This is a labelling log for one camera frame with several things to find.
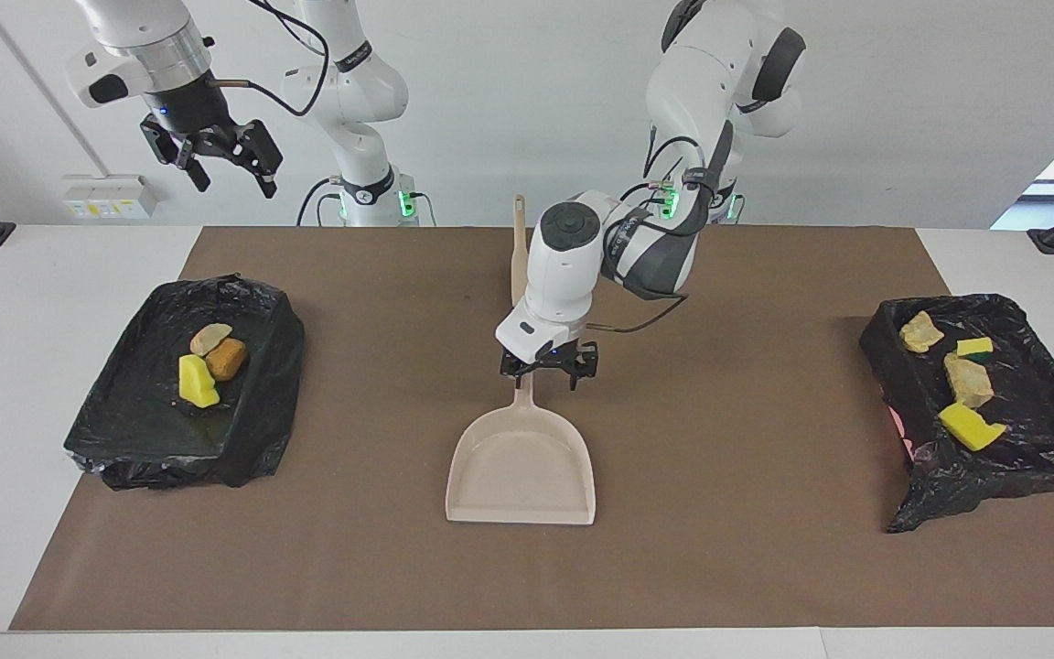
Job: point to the brown sponge chunk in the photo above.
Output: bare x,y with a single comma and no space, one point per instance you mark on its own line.
227,360

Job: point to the angular beige sponge chunk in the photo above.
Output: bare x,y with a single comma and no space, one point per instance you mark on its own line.
968,380

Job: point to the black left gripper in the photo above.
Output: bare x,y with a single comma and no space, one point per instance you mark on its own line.
550,359

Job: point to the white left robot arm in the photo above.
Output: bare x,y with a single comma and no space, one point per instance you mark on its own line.
564,265

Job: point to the rounded beige sponge chunk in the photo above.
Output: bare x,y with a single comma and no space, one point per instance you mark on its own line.
209,337

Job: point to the white wall socket box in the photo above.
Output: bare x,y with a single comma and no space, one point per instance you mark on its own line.
111,197

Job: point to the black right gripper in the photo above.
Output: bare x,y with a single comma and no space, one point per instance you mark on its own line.
193,114

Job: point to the beige brush black bristles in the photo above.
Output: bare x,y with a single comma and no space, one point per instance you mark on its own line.
518,265

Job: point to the orange striped sponge piece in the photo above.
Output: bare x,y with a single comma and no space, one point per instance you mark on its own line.
920,331

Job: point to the brown paper table mat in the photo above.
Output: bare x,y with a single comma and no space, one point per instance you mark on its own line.
527,577

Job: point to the yellow green scouring sponge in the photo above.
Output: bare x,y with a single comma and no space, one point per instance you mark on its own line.
975,346

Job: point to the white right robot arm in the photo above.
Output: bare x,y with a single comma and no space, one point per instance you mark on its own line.
143,46

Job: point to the beige plastic dustpan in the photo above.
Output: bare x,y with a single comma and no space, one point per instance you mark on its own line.
522,467

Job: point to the pink bin in black bag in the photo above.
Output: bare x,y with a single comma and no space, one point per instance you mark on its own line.
1021,458

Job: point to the yellow sponge piece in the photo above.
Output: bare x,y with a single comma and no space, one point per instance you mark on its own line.
198,383
971,426

